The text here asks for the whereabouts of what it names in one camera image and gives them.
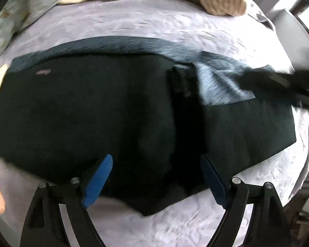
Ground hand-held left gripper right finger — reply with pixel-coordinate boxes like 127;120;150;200
200;154;291;247

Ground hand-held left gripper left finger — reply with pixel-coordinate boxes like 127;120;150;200
20;154;113;247

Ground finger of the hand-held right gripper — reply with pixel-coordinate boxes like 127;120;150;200
238;70;295;96

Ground black pants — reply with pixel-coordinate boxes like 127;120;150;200
0;53;298;217

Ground grey-blue leaf print cloth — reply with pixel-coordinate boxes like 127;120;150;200
12;36;277;106

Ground grey headboard panel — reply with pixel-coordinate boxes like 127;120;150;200
272;7;309;67

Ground white leaf print sheet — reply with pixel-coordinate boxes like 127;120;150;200
246;1;276;30

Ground window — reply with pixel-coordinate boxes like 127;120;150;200
294;0;309;38

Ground pale blue floral quilt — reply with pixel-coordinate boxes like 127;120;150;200
0;0;76;61

